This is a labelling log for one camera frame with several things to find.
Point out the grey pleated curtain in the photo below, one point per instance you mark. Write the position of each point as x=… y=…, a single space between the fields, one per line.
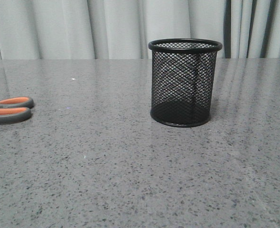
x=122 y=29

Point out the grey orange handled scissors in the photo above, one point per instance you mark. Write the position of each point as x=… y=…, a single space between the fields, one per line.
x=15 y=110

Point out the black mesh pen cup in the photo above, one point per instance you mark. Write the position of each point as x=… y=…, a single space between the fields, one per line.
x=183 y=72

